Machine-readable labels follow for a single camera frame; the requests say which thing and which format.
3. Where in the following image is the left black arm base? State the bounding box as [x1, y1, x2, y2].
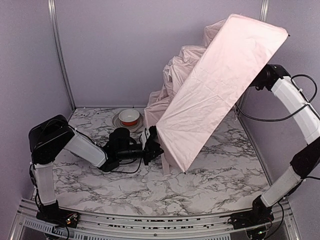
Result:
[36, 210, 80, 228]

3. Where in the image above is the pink and black umbrella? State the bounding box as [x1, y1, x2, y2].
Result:
[144, 14, 289, 175]

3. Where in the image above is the aluminium corner post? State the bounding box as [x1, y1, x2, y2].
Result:
[259, 0, 270, 22]
[47, 0, 76, 112]

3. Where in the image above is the left aluminium corner post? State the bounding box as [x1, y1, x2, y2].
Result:
[47, 0, 76, 112]

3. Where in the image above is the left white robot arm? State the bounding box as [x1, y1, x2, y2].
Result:
[28, 114, 164, 220]

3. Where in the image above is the red and white bowl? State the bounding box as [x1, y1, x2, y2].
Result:
[118, 109, 140, 127]

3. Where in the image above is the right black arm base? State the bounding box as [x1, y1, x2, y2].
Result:
[227, 211, 274, 230]

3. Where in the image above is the right aluminium corner post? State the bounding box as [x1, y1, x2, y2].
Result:
[259, 0, 270, 22]

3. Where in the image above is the aluminium front rail frame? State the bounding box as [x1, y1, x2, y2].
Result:
[8, 199, 301, 240]

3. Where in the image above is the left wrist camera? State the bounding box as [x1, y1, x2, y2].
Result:
[139, 125, 157, 148]

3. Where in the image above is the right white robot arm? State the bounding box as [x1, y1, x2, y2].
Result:
[241, 64, 320, 217]

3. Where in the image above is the grey round plate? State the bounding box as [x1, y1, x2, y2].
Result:
[112, 109, 144, 133]

